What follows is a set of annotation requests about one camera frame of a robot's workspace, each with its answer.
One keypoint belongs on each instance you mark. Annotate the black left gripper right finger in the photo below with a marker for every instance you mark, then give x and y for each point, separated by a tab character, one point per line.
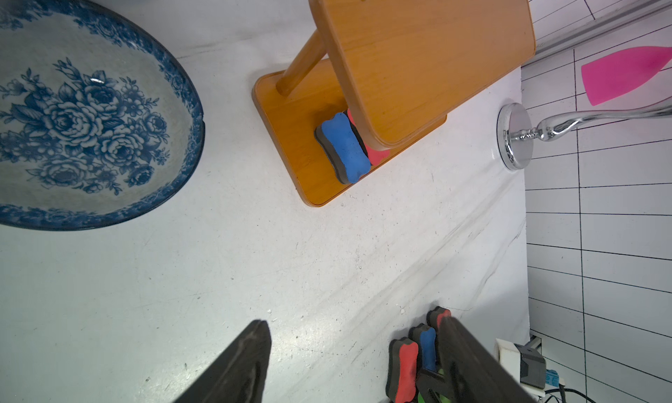
471	373

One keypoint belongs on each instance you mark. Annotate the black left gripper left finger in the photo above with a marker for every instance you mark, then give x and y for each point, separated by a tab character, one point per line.
239	373

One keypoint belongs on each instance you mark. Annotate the green eraser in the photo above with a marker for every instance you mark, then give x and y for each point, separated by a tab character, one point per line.
432	398

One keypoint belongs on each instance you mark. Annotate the blue eraser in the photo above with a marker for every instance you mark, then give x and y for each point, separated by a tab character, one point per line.
344	148
426	337

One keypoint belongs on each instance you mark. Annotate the red eraser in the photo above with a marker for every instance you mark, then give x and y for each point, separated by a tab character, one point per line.
402	370
434	317
376	157

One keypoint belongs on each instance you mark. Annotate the blue patterned ceramic bowl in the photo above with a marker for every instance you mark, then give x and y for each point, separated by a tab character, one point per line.
100	123

